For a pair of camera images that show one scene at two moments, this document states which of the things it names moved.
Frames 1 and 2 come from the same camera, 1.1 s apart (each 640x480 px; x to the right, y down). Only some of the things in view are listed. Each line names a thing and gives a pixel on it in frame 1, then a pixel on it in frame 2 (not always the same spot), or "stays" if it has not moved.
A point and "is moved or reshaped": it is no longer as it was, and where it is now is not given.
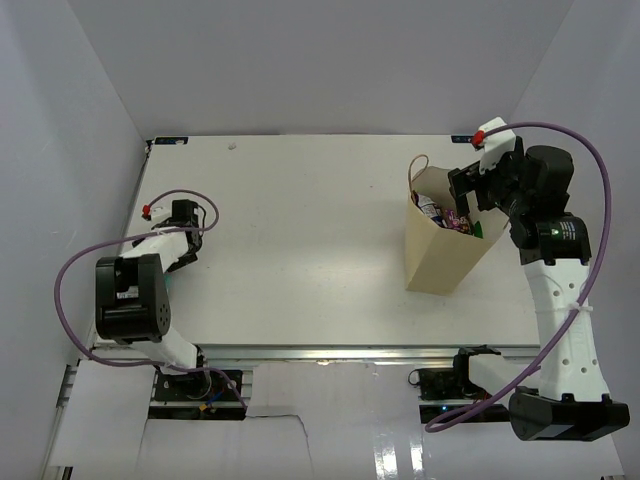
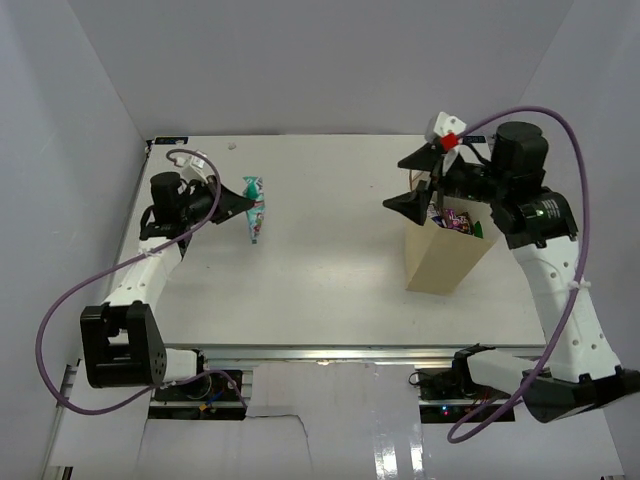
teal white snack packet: (168, 277) is moved or reshaped
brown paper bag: (439, 261) stays
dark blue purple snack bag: (429, 208) stays
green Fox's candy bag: (478, 230) stays
